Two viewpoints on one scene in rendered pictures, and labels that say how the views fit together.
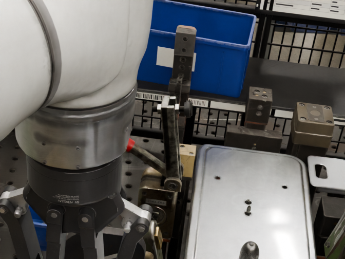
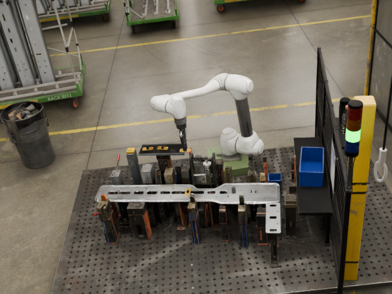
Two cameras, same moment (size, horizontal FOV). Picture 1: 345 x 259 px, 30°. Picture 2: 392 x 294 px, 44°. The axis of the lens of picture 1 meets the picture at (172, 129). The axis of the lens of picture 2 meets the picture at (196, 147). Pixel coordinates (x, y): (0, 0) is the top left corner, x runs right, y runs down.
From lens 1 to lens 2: 3.32 m
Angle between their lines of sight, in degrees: 78
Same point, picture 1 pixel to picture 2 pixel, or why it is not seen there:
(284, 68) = (324, 195)
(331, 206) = (261, 209)
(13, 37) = (162, 105)
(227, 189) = (259, 188)
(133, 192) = not seen: hidden behind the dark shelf
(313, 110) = (291, 197)
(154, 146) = not seen: hidden behind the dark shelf
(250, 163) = (272, 192)
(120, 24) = (171, 110)
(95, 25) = (169, 108)
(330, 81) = (320, 206)
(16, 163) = not seen: hidden behind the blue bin
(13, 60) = (161, 106)
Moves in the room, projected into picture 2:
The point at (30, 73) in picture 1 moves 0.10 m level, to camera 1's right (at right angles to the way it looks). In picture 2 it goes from (163, 108) to (161, 115)
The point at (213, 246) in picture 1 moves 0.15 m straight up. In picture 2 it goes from (238, 186) to (237, 170)
